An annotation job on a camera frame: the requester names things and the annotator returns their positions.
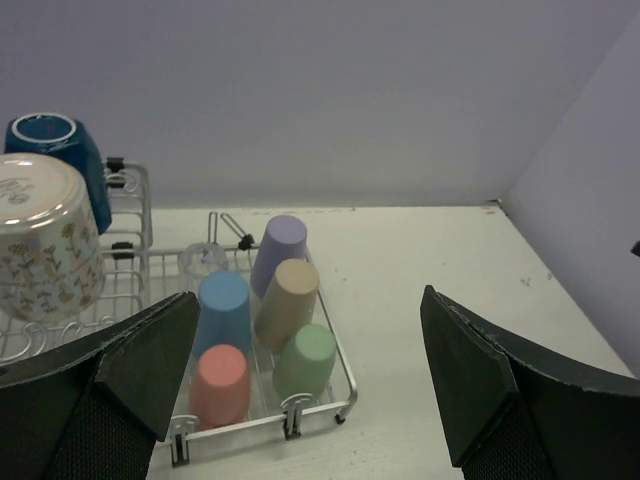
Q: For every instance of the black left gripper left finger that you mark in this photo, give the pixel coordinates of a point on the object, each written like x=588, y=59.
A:
x=95, y=408

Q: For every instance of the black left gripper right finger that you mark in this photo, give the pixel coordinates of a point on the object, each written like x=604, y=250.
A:
x=513, y=409

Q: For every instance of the pink plastic cup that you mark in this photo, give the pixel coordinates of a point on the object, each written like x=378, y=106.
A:
x=219, y=393

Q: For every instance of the floral white mug orange inside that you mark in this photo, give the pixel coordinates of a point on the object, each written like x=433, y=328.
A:
x=51, y=262

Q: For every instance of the green plastic cup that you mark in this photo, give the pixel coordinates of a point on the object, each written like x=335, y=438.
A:
x=306, y=363

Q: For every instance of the dark blue ceramic mug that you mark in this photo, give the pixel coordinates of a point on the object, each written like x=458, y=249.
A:
x=66, y=139

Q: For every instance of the blue plastic cup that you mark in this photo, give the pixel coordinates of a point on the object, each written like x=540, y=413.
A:
x=224, y=300

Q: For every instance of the clear glass cup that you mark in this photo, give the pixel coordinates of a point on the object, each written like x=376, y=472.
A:
x=197, y=261

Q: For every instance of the beige plastic cup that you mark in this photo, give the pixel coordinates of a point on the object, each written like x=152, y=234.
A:
x=288, y=304

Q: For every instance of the purple plastic cup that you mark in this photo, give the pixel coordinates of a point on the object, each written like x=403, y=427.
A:
x=284, y=238

